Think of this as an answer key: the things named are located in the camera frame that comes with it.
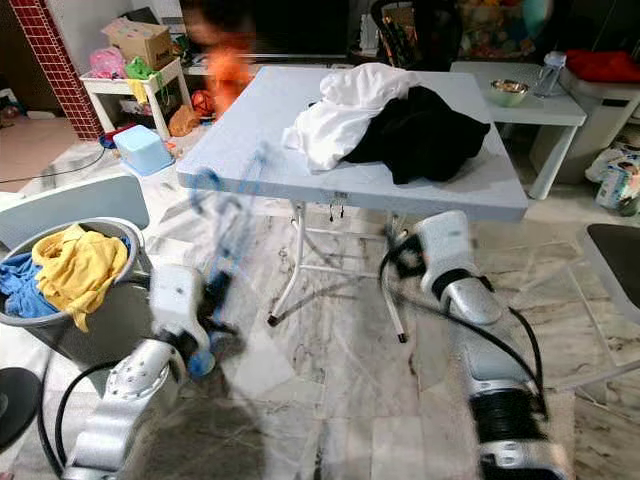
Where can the blue plastic hanger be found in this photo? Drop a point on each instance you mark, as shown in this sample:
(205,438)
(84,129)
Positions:
(228,255)

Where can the white garment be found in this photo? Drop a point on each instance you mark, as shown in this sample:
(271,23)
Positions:
(335,125)

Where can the yellow garment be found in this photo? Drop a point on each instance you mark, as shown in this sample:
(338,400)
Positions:
(75,270)

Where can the grey laundry basket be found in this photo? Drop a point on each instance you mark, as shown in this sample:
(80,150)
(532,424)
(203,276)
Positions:
(110,335)

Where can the black garment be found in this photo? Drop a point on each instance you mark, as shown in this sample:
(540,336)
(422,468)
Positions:
(425,135)

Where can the white folding table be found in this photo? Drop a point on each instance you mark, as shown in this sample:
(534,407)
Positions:
(250,140)

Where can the light grey folding chair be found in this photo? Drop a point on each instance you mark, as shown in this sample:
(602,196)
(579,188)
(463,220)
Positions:
(80,205)

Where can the light blue plastic stool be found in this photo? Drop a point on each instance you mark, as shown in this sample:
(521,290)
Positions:
(143,152)

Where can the brown toy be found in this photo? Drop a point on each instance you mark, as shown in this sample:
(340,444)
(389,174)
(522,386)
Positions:
(183,122)

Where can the green bowl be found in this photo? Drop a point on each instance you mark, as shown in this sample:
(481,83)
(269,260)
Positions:
(510,94)

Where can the blue garment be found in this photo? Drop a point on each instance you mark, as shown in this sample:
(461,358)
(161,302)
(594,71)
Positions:
(25,290)

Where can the black wicker chair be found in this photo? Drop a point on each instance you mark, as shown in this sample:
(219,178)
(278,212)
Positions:
(390,30)

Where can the white plastic side table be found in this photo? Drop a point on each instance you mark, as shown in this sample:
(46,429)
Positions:
(560,108)

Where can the printed bag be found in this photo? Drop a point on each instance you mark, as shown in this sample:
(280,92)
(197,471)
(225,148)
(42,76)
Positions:
(618,185)

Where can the black round base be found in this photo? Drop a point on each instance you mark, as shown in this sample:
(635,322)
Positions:
(15,405)

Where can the child in orange shirt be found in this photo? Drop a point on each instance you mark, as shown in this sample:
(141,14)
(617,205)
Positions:
(228,72)

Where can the clear water bottle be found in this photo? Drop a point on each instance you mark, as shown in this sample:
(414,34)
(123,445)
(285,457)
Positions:
(552,72)

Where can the black television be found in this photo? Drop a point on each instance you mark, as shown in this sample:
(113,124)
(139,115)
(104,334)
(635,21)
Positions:
(300,25)

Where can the white bin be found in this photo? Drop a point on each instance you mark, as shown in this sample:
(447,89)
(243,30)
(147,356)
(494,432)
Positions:
(605,115)

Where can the small white toy table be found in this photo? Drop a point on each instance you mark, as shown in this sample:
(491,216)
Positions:
(105,88)

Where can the green toy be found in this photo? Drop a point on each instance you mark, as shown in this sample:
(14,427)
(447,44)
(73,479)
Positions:
(140,70)

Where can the pink toy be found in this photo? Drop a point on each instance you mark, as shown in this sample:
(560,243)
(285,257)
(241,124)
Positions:
(108,64)

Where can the cardboard box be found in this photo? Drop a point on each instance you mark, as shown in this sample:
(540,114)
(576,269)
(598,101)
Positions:
(140,45)

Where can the red cushion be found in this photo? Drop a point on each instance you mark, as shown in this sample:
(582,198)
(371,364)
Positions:
(605,66)

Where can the red brick pillar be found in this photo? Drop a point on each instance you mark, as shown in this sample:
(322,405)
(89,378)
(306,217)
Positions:
(55,60)

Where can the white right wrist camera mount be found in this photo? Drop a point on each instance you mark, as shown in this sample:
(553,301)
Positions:
(445,245)

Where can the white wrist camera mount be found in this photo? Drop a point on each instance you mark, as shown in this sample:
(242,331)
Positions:
(445,245)
(178,300)

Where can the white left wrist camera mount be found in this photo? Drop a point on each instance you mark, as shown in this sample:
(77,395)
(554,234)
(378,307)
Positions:
(178,300)

